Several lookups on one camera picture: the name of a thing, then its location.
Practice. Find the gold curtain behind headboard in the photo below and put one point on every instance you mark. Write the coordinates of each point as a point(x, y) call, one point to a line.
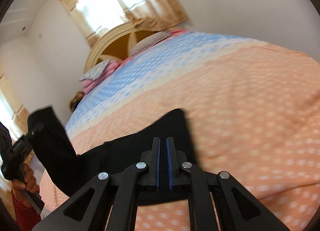
point(94, 18)

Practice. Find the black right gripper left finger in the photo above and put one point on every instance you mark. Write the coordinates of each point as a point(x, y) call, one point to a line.
point(150, 176)

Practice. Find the pink folded blanket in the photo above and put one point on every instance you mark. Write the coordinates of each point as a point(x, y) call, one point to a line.
point(113, 65)

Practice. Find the grey patterned pillow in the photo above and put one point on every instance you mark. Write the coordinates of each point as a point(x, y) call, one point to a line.
point(95, 72)

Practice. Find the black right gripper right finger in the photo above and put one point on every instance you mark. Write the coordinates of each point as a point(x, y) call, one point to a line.
point(175, 158)

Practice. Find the person's left hand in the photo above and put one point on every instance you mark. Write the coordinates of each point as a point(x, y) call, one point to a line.
point(29, 184)

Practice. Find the gold curtain on side window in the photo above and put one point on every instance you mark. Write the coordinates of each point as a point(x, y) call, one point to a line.
point(14, 115)

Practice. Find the cream and brown wooden headboard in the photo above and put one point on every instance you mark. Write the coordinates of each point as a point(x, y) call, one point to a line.
point(116, 44)

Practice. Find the brown patterned bag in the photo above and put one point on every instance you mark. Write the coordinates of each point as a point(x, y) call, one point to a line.
point(74, 102)

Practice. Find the pink and blue dotted bedspread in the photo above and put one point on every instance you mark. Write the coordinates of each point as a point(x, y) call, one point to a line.
point(252, 108)

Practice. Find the red sleeve forearm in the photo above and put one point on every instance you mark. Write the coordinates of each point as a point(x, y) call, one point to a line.
point(26, 216)

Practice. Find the black pants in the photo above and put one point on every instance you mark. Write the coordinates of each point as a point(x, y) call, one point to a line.
point(70, 172)

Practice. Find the striped pillow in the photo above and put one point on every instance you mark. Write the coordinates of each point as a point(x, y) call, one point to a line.
point(149, 42)

